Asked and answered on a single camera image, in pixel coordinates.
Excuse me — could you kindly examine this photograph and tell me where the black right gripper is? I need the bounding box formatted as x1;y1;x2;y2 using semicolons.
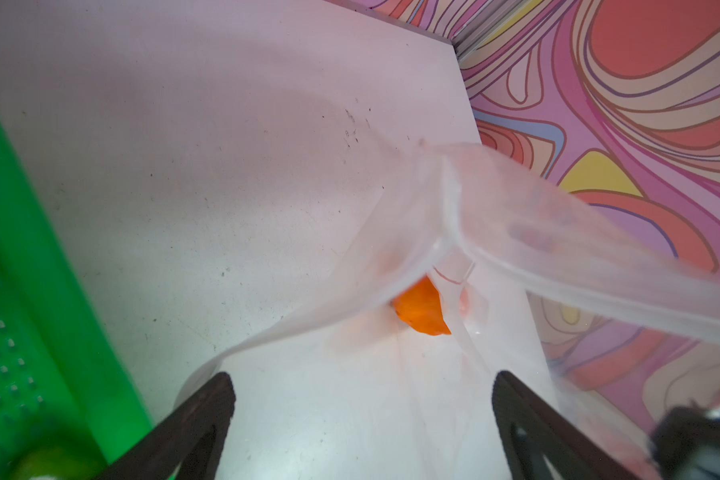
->
650;407;720;479

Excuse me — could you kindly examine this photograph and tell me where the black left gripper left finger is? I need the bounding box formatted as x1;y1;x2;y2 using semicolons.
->
97;372;236;479

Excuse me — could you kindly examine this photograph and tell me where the clear zip top bag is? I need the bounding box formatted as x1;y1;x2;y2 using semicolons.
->
178;144;720;479

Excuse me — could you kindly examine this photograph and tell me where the green lettuce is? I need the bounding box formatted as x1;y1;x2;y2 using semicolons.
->
7;445;107;479

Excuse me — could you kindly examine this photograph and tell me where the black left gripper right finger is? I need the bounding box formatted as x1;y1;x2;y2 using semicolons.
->
492;370;635;479

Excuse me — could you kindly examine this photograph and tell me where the green plastic basket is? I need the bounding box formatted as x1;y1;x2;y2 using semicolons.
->
0;124;152;479

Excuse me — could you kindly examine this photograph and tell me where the orange bell pepper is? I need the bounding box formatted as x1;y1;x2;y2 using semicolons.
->
391;276;451;336

